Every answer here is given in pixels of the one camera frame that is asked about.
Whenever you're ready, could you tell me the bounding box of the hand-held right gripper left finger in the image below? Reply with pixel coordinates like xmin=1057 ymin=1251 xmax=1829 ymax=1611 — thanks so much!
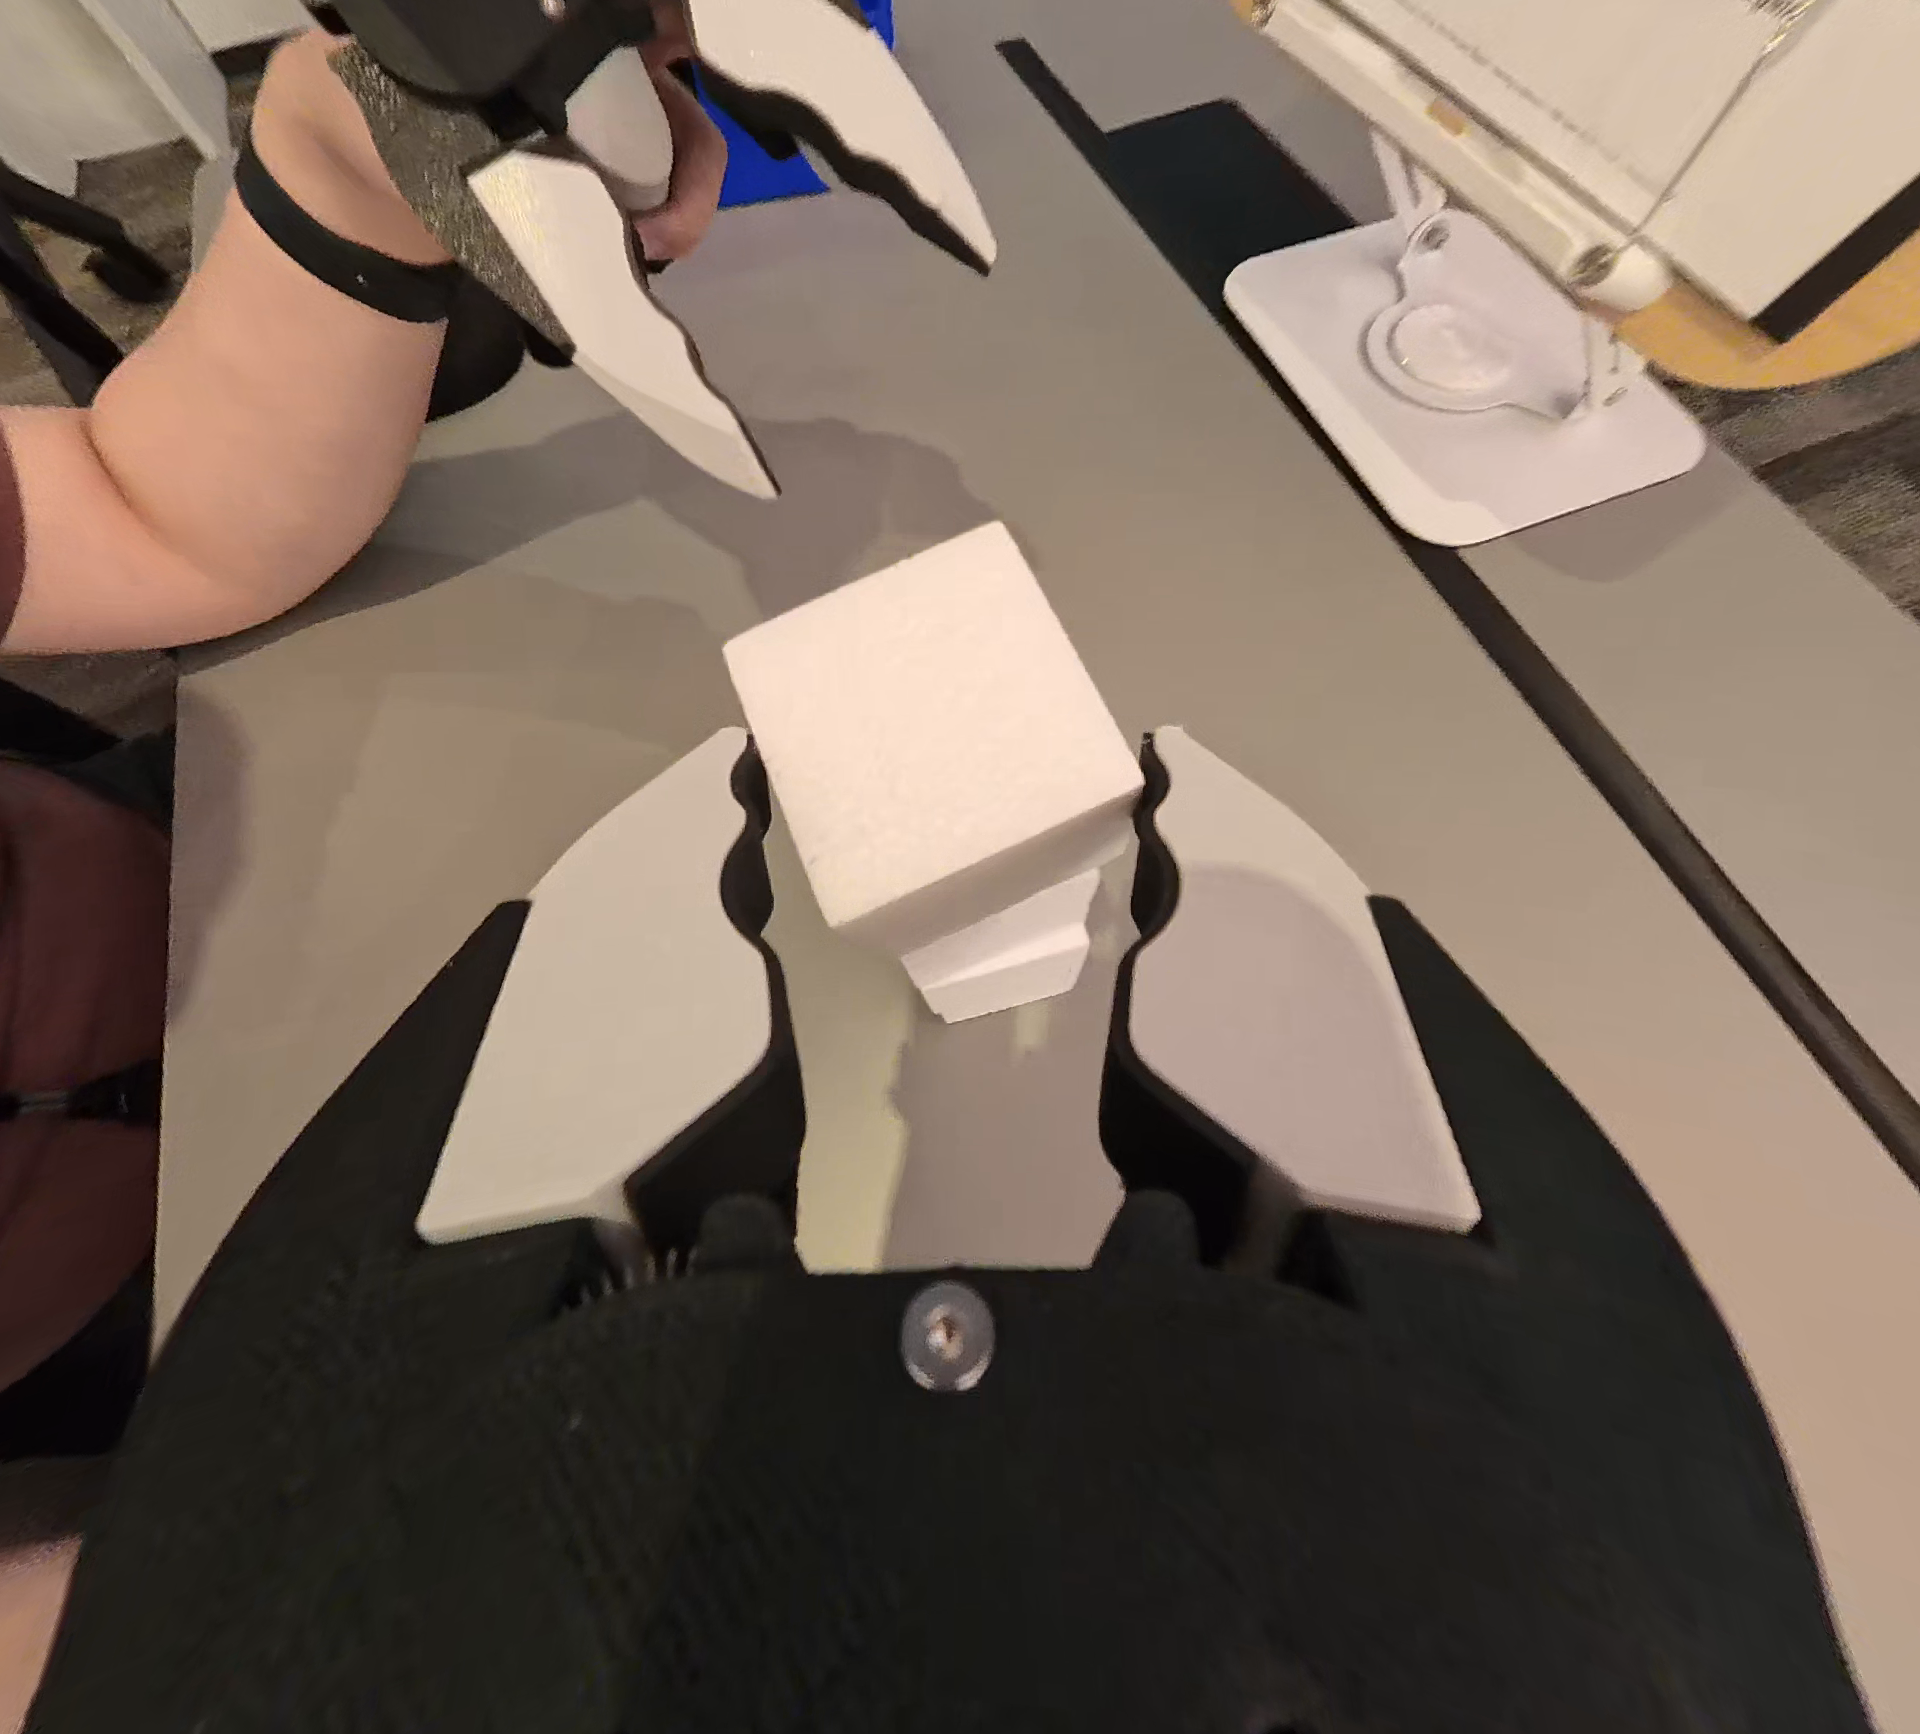
xmin=413 ymin=725 xmax=812 ymax=1269

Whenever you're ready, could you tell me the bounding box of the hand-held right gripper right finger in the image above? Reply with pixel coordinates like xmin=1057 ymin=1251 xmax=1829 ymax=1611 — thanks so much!
xmin=1098 ymin=723 xmax=1487 ymax=1269

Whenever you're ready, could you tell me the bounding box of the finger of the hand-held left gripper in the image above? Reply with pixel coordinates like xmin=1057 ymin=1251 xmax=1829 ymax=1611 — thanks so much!
xmin=681 ymin=0 xmax=1000 ymax=278
xmin=464 ymin=147 xmax=782 ymax=502

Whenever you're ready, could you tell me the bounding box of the white hard foam cube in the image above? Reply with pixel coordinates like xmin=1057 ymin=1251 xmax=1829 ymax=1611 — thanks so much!
xmin=895 ymin=866 xmax=1110 ymax=994
xmin=905 ymin=938 xmax=1091 ymax=1027
xmin=722 ymin=523 xmax=1145 ymax=943

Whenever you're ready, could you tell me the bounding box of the person's left forearm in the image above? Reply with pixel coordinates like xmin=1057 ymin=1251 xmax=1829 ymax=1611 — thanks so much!
xmin=0 ymin=210 xmax=451 ymax=657

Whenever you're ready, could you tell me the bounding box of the person's right forearm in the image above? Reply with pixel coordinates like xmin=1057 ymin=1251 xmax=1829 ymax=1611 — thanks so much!
xmin=0 ymin=1537 xmax=83 ymax=1734

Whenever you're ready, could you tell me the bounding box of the person's left hand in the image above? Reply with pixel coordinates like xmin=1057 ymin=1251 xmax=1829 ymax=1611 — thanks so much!
xmin=246 ymin=24 xmax=732 ymax=270

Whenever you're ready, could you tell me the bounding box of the black wristband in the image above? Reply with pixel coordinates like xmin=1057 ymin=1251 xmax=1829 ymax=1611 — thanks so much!
xmin=232 ymin=133 xmax=469 ymax=331

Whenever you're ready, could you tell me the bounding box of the person's maroon shirt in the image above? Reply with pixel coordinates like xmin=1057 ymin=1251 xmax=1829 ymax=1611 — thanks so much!
xmin=0 ymin=421 xmax=178 ymax=1399

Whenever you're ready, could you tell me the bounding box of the white and wooden document stand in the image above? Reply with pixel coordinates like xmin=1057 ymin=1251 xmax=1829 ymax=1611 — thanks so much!
xmin=1218 ymin=0 xmax=1920 ymax=548

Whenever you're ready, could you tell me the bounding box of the black office chair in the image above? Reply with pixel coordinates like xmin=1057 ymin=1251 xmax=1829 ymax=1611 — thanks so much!
xmin=0 ymin=677 xmax=174 ymax=792

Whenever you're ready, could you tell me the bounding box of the printed instruction sheet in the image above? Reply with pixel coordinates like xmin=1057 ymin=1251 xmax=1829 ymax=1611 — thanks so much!
xmin=1243 ymin=0 xmax=1920 ymax=322

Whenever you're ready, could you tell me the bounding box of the black harness strap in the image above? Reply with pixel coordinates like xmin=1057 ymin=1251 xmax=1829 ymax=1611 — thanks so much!
xmin=0 ymin=1070 xmax=162 ymax=1128

